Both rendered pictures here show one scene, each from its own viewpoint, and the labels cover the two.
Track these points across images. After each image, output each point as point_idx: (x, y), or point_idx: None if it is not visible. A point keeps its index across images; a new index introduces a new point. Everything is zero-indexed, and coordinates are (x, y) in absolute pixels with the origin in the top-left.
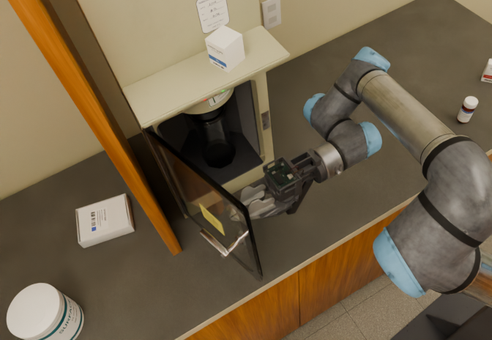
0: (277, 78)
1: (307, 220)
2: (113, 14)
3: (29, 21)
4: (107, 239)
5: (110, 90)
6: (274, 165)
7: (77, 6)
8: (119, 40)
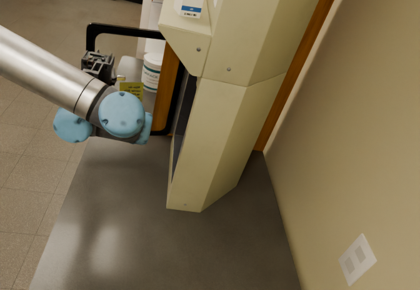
0: (284, 287)
1: (101, 197)
2: None
3: None
4: None
5: (289, 119)
6: (108, 59)
7: (328, 49)
8: None
